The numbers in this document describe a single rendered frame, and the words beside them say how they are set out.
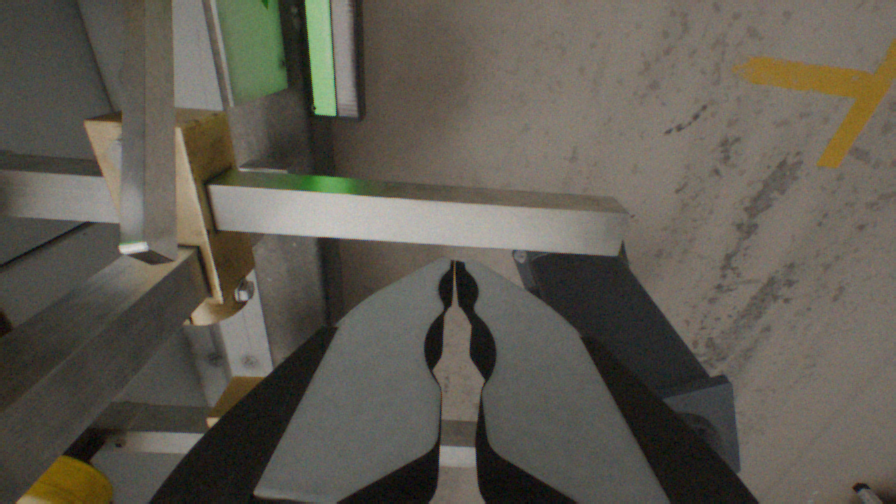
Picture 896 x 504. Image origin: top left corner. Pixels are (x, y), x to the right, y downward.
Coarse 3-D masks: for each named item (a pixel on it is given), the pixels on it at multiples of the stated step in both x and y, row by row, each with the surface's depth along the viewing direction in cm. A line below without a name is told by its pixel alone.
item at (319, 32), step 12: (312, 0) 32; (324, 0) 32; (312, 12) 32; (324, 12) 32; (312, 24) 33; (324, 24) 33; (312, 36) 33; (324, 36) 33; (312, 48) 33; (324, 48) 33; (312, 60) 34; (324, 60) 34; (312, 72) 34; (324, 72) 34; (324, 84) 35; (324, 96) 35; (324, 108) 36
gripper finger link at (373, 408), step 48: (384, 288) 11; (432, 288) 11; (336, 336) 9; (384, 336) 9; (432, 336) 10; (336, 384) 8; (384, 384) 8; (432, 384) 8; (288, 432) 7; (336, 432) 7; (384, 432) 7; (432, 432) 7; (288, 480) 6; (336, 480) 6; (384, 480) 6; (432, 480) 7
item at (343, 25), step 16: (336, 0) 32; (352, 0) 32; (336, 16) 32; (352, 16) 32; (336, 32) 33; (352, 32) 33; (336, 48) 33; (352, 48) 33; (336, 64) 34; (352, 64) 34; (336, 80) 35; (352, 80) 35; (352, 96) 35; (352, 112) 36
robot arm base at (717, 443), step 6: (678, 414) 69; (684, 414) 69; (690, 414) 69; (690, 420) 68; (696, 420) 68; (702, 420) 69; (696, 426) 67; (702, 426) 67; (708, 426) 68; (702, 432) 68; (708, 432) 68; (714, 432) 68; (708, 438) 67; (714, 438) 67; (720, 438) 69; (714, 444) 66; (720, 444) 67; (720, 450) 66; (726, 456) 68; (726, 462) 66
